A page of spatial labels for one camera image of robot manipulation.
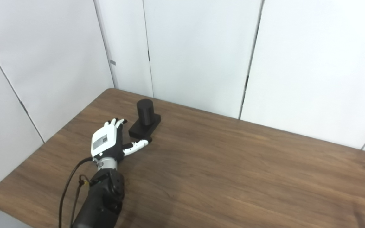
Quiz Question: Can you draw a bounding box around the black peg with square base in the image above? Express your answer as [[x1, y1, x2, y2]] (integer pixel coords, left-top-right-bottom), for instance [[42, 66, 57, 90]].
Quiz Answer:
[[128, 99, 162, 140]]

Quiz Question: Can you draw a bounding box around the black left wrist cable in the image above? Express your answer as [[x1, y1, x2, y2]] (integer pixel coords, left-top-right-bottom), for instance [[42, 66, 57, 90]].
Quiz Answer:
[[58, 157, 94, 228]]

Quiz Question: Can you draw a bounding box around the white and black left hand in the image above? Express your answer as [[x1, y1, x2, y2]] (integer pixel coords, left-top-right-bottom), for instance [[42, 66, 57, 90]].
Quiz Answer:
[[91, 118, 153, 162]]

